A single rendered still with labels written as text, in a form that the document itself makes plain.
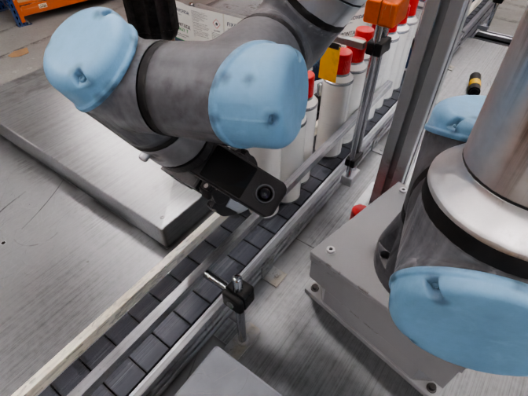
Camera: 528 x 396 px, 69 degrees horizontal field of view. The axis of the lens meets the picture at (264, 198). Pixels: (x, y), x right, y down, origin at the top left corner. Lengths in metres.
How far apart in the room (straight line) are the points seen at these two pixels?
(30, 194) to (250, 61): 0.68
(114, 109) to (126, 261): 0.40
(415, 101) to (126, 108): 0.43
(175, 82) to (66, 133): 0.65
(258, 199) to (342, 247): 0.16
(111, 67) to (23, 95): 0.81
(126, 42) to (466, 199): 0.25
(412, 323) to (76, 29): 0.32
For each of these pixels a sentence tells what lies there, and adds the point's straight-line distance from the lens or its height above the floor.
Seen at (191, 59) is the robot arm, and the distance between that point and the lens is 0.29.
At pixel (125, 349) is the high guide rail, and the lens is 0.45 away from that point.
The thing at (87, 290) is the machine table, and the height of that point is 0.83.
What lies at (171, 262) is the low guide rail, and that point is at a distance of 0.56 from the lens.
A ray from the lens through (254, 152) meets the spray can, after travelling 0.54.
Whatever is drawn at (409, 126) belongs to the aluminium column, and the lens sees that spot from 0.63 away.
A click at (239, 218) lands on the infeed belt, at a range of 0.64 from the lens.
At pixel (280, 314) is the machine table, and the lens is 0.60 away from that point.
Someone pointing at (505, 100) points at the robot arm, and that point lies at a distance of 0.24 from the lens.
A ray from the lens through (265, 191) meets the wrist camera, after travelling 0.43.
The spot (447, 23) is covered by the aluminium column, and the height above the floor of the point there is 1.18.
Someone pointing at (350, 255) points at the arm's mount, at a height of 0.94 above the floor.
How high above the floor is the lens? 1.36
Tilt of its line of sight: 46 degrees down
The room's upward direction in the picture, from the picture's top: straight up
